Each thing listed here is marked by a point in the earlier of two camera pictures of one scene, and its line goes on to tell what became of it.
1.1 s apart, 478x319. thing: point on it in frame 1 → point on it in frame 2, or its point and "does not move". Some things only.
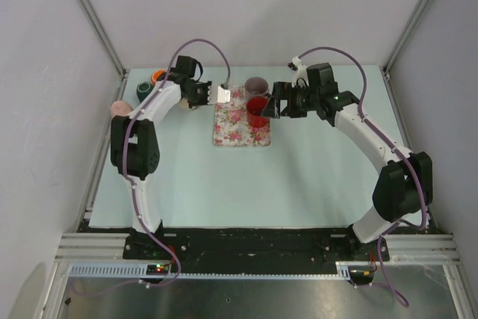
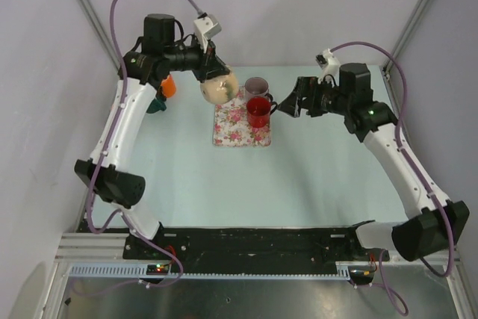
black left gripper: (206, 86) → (210, 65)
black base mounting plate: (346, 245) does not move
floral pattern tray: (231, 125) does not move
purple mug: (256, 87) does not move
